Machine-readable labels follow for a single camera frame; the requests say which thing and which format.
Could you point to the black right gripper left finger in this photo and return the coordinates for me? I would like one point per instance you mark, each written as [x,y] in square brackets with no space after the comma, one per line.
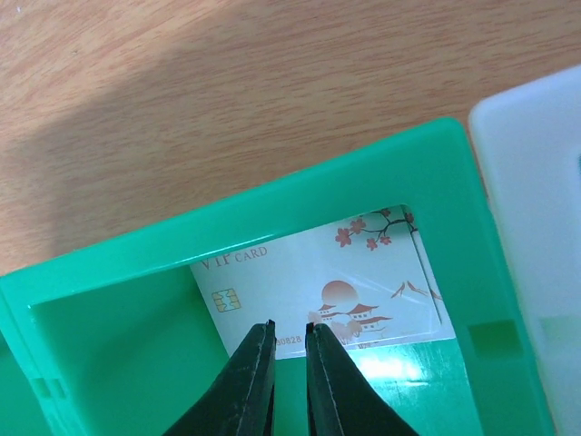
[240,401]

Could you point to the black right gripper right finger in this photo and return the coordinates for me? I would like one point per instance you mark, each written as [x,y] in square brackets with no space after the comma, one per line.
[340,400]

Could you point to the white VIP card stack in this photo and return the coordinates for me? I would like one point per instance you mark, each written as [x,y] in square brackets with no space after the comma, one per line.
[444,330]

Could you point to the green bin with VIP cards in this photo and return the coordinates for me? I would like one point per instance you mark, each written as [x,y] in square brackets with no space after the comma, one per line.
[116,338]

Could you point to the green bin with red cards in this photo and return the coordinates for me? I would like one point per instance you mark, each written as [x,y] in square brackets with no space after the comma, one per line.
[20,410]

